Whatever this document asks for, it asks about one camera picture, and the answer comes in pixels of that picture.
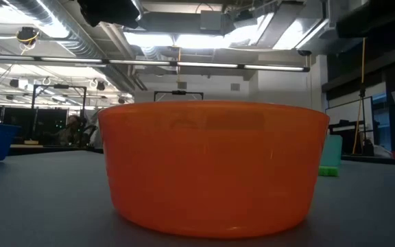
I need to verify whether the yellow hanging cord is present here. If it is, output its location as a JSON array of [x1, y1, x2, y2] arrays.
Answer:
[[351, 36, 368, 155]]

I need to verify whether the long ribbed ceiling duct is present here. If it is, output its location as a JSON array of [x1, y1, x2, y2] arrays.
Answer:
[[7, 0, 136, 93]]

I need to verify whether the black framed white panel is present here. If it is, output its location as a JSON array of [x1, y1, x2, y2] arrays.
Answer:
[[324, 95, 375, 154]]

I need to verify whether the round orange plastic bowl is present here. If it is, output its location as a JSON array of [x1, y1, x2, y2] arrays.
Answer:
[[97, 100, 331, 240]]

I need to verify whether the teal green block right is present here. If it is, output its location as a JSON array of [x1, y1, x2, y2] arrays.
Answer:
[[320, 134, 344, 168]]

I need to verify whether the black tripod stand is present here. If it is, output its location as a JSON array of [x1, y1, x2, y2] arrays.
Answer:
[[357, 87, 375, 156]]

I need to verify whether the ceiling cord reel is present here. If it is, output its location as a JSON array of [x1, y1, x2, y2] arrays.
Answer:
[[15, 26, 41, 46]]

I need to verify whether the tall black rig frame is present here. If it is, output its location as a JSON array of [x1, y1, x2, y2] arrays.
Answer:
[[31, 84, 88, 145]]

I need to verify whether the rectangular metal ceiling duct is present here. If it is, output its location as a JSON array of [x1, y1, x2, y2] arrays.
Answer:
[[137, 0, 239, 37]]

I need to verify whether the person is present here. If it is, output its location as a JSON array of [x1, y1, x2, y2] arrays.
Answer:
[[45, 115, 99, 148]]

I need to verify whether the long ceiling light rail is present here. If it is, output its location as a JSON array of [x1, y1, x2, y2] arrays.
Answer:
[[0, 53, 311, 73]]

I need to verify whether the black rectangular frame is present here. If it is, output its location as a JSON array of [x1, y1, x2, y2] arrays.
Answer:
[[153, 90, 204, 103]]

